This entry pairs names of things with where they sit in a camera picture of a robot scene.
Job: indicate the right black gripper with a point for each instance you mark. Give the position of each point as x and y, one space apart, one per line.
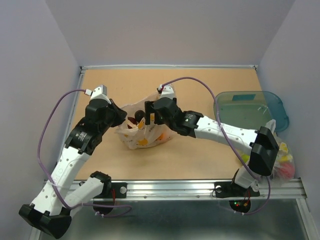
150 108

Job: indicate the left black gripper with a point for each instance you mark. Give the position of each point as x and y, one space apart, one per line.
121 114

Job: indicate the orange printed plastic bag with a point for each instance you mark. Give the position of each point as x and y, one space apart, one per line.
141 136

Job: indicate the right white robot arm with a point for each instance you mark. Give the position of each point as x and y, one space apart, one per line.
199 126

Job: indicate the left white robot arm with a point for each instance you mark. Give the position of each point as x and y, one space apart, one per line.
52 210

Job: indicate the dark red fruit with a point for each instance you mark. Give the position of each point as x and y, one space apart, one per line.
138 116

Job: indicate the bag of green fruit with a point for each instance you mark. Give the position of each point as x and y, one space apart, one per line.
282 162

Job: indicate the teal plastic tray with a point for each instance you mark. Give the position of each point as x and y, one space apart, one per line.
251 109

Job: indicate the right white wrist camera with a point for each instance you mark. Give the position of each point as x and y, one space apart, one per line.
166 91

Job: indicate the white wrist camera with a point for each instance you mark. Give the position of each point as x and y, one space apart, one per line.
166 91
99 92

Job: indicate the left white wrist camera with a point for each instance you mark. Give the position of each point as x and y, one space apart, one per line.
99 92

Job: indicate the aluminium left rail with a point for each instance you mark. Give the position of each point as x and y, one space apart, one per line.
71 121

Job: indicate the aluminium rail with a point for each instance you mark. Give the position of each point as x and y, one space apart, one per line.
199 190
71 121
169 66

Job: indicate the aluminium back rail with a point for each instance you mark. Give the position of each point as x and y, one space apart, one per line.
169 66

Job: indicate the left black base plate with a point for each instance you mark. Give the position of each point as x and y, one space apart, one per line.
117 190

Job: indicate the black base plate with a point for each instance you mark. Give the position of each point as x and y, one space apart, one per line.
227 189
117 190

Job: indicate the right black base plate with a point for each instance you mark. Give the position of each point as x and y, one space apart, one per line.
227 189

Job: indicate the aluminium front rail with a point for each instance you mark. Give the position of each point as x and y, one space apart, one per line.
199 190

